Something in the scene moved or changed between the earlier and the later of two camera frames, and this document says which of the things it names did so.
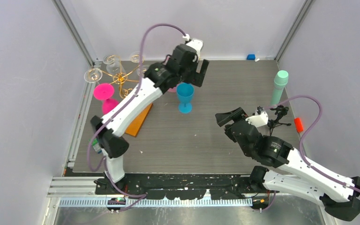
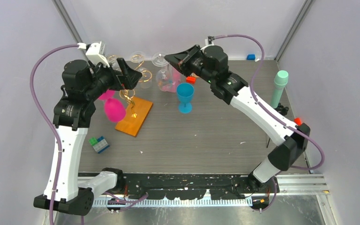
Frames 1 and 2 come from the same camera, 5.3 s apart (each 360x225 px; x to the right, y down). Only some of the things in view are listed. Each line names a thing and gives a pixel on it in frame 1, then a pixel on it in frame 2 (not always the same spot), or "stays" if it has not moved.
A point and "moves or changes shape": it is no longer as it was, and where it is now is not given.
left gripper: x=199 y=76 to x=128 y=78
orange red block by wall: x=299 y=125 stays
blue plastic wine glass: x=185 y=92 stays
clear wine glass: x=145 y=67 moves or changes shape
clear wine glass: x=114 y=65 stays
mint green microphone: x=281 y=78 stays
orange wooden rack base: x=135 y=125 stays
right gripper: x=237 y=113 to x=181 y=60
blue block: x=251 y=56 stays
